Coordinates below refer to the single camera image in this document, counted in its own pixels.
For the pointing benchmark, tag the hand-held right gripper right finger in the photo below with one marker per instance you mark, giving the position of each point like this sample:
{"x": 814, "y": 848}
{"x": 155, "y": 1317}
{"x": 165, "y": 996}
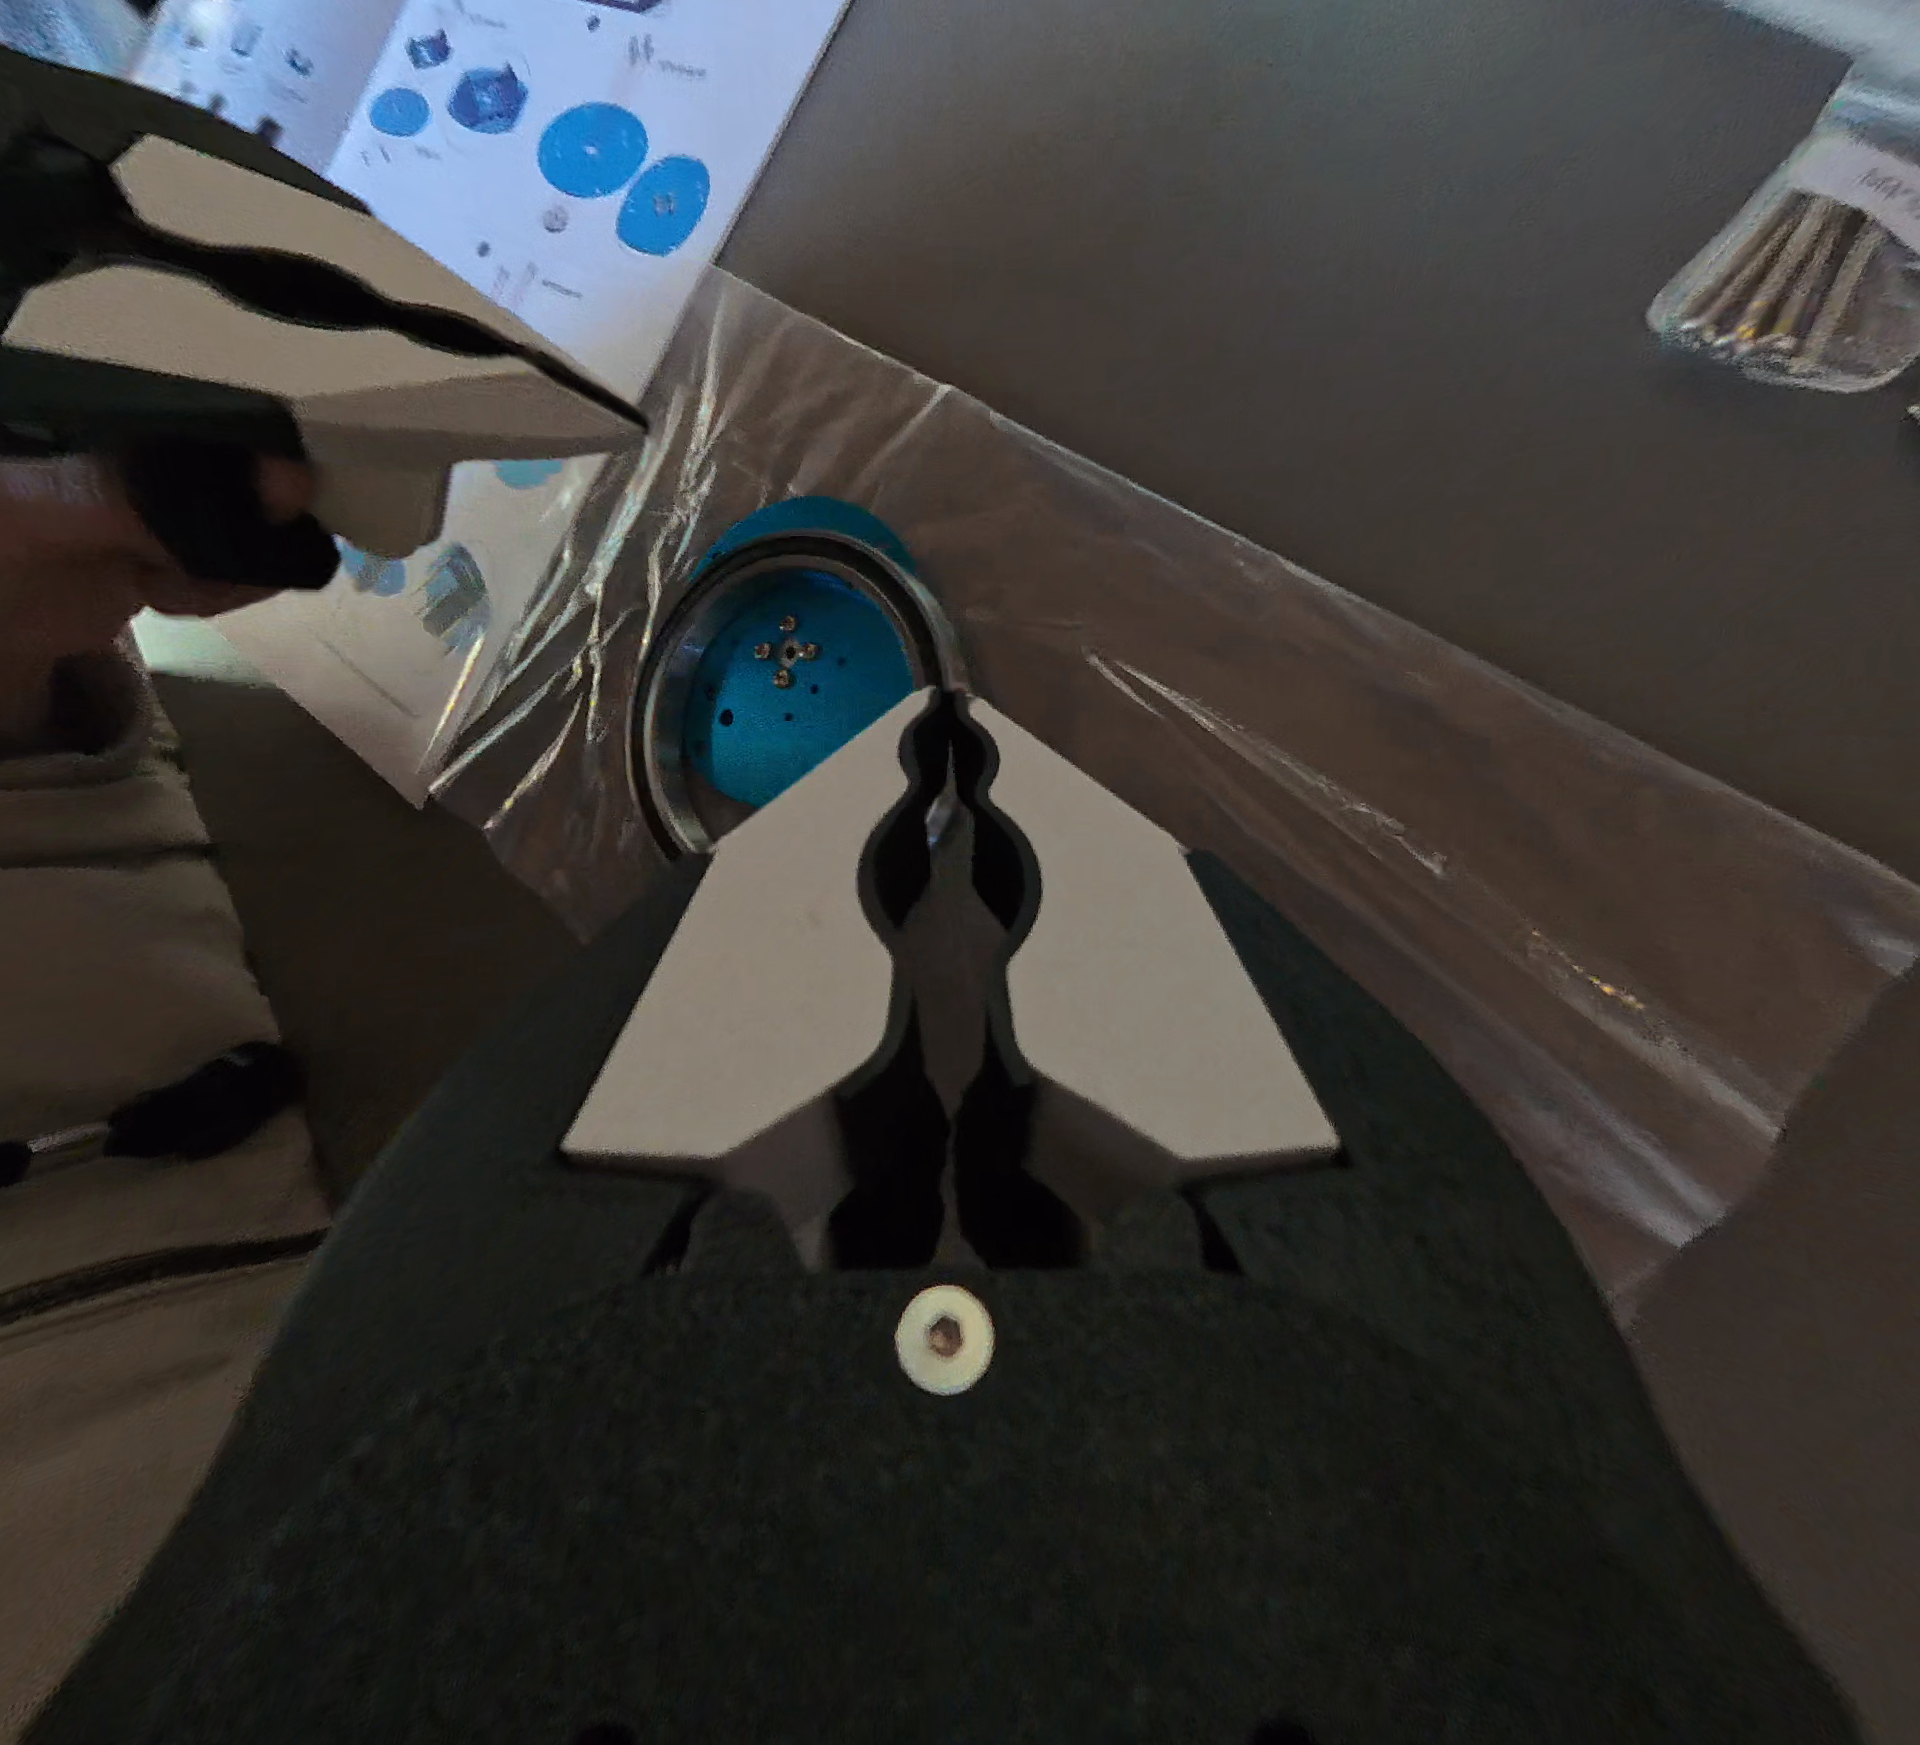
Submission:
{"x": 1155, "y": 1009}

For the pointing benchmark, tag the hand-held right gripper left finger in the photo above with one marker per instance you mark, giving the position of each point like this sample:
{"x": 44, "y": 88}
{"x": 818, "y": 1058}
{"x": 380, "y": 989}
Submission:
{"x": 765, "y": 1009}

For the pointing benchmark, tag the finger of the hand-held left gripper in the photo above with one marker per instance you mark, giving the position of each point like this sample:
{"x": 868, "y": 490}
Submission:
{"x": 300, "y": 350}
{"x": 255, "y": 207}

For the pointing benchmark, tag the blue round disc plate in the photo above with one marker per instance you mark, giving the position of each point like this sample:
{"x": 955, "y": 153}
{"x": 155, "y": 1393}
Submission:
{"x": 765, "y": 723}

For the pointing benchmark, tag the clear plastic bag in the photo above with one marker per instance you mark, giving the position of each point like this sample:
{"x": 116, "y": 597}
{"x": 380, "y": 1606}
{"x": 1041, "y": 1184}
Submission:
{"x": 1201, "y": 666}

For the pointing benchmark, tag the grey desk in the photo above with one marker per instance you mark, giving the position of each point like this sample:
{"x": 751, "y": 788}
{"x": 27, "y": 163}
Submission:
{"x": 1274, "y": 199}

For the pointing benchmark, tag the person's left hand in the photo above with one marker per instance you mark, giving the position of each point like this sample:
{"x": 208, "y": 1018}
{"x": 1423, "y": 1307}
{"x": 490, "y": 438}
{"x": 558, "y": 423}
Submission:
{"x": 61, "y": 545}

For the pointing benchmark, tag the open assembly manual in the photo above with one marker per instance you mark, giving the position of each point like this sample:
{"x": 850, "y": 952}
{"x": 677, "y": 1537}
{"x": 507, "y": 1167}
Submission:
{"x": 599, "y": 50}

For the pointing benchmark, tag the clear bag of long screws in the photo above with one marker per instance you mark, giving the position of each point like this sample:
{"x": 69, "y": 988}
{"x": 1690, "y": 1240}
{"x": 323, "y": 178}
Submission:
{"x": 1800, "y": 259}

